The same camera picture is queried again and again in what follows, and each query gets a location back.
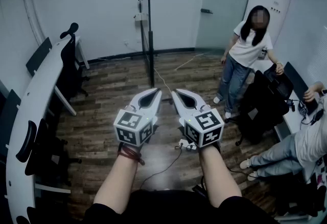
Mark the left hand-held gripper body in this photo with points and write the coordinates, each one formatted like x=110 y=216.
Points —
x=127 y=125

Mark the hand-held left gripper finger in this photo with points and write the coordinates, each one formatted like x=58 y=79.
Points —
x=157 y=105
x=135 y=100

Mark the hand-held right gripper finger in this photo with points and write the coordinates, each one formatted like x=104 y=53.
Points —
x=180 y=108
x=198 y=102

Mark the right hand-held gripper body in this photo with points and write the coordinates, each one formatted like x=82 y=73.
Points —
x=204 y=128

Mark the large grey panel board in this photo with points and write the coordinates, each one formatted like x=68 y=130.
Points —
x=151 y=51

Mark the person's left forearm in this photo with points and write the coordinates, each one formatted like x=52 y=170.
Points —
x=117 y=182

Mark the person's right forearm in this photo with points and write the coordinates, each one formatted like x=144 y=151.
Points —
x=217 y=174

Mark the white power strip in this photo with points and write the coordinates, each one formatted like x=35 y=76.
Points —
x=186 y=143

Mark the black office chair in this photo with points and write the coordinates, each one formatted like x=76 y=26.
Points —
x=43 y=151
x=69 y=64
x=263 y=105

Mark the white accessory box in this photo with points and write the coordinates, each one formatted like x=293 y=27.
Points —
x=140 y=17

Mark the person's black shirt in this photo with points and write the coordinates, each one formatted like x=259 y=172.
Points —
x=166 y=207

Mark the white rectangular desk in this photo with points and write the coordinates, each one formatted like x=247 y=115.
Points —
x=293 y=122

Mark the curved white desk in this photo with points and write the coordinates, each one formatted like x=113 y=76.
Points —
x=38 y=82

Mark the black desk partition panel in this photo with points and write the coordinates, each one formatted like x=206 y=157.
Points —
x=9 y=115
x=38 y=56
x=296 y=79

